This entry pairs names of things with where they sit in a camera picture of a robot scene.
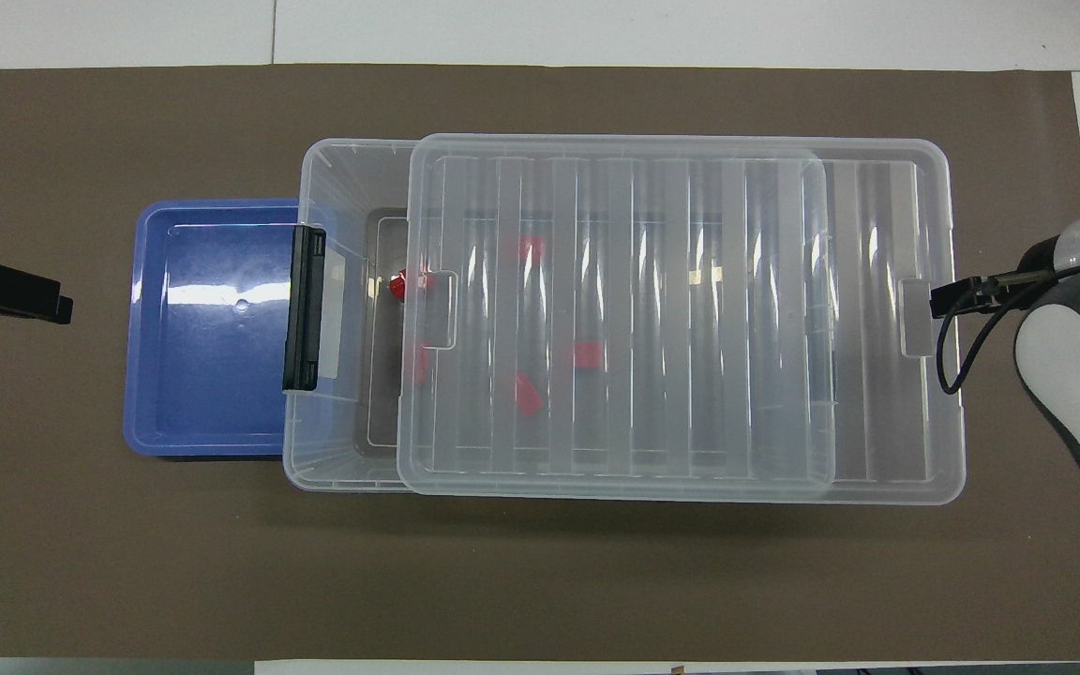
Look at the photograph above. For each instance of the red cylindrical block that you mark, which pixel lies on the red cylindrical block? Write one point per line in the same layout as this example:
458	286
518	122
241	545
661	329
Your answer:
399	285

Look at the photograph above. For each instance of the blue plastic tray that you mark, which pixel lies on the blue plastic tray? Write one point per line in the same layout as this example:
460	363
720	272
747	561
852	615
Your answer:
207	375

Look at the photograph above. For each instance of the black box latch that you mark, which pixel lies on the black box latch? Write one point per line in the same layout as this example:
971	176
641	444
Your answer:
304	309

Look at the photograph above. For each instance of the brown table mat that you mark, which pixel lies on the brown table mat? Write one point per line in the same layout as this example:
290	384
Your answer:
540	581

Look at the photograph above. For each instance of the clear plastic storage box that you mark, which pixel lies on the clear plastic storage box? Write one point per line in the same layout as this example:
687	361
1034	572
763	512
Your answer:
352	187

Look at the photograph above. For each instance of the clear ribbed box lid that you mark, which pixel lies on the clear ribbed box lid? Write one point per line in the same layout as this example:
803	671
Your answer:
690	450

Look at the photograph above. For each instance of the red block with square base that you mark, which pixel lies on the red block with square base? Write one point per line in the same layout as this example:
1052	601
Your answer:
420	362

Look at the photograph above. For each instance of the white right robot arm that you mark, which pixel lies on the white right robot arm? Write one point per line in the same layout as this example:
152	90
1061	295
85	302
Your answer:
1074	375

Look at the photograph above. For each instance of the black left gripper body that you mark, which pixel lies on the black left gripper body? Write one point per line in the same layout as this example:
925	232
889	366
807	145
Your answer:
15	292

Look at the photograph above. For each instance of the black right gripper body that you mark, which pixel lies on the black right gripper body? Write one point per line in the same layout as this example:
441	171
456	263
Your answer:
1009	281

